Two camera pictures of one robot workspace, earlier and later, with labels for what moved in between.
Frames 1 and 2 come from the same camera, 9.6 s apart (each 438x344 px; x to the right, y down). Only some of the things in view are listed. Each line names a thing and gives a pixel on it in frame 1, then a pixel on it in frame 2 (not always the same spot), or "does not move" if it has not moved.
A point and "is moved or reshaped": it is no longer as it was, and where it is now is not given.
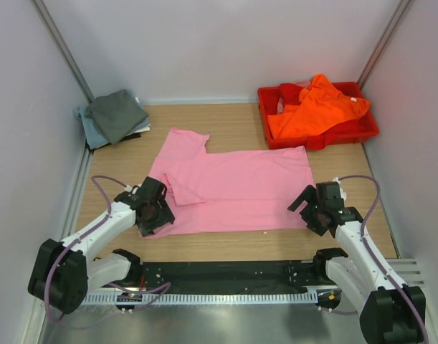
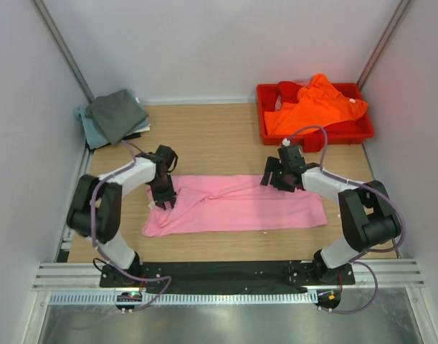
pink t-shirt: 225,193 is moved or reshaped
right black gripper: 310,195 → 273,164
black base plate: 232,276 does not move
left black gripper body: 159,215 → 163,186
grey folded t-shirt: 117,113 does not move
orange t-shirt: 320,105 does not move
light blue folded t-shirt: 95,135 does not move
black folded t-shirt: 130,136 does not move
